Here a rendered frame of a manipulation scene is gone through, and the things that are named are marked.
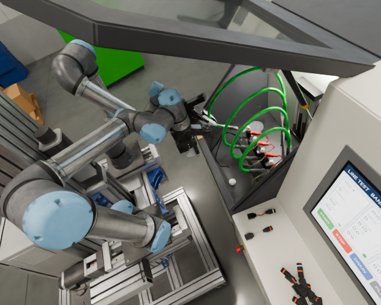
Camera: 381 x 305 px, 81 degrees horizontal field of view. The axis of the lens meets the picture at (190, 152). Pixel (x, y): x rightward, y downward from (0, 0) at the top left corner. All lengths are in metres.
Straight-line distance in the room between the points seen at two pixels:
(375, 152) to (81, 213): 0.68
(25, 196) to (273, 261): 0.85
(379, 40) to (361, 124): 0.39
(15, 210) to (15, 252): 0.67
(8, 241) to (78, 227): 0.78
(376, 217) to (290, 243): 0.41
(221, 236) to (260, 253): 1.10
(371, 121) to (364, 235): 0.31
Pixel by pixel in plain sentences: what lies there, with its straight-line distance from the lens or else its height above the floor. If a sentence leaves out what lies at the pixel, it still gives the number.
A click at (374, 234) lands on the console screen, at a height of 1.31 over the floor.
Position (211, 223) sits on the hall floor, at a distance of 2.15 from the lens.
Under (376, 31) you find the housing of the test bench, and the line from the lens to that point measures 1.04.
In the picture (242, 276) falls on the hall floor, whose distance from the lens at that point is 2.01.
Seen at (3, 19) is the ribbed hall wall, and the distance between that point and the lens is 7.65.
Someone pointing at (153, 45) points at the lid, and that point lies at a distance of 0.43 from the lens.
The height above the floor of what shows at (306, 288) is 1.01.
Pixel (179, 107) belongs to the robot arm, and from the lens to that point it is 0.78.
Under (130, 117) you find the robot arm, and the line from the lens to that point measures 0.80.
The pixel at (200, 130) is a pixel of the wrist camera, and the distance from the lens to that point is 0.90.
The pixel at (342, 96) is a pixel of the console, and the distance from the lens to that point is 0.70.
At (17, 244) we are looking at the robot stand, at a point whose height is 1.23.
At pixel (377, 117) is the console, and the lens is 0.65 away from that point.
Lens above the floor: 1.98
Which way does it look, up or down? 49 degrees down
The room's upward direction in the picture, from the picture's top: 24 degrees counter-clockwise
